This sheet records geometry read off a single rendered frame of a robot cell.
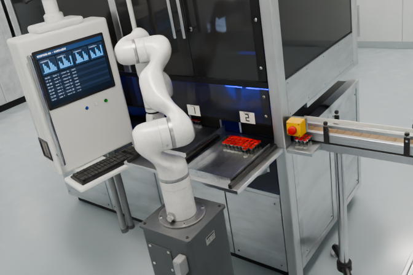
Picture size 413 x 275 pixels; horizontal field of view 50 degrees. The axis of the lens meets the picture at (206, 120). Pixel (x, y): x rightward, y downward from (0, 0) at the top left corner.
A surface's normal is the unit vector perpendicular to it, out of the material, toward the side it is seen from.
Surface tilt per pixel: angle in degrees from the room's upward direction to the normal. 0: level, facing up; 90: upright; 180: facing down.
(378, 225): 0
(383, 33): 90
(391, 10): 90
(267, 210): 90
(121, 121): 90
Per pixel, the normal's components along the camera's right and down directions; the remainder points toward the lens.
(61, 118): 0.67, 0.19
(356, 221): -0.15, -0.91
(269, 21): -0.59, 0.40
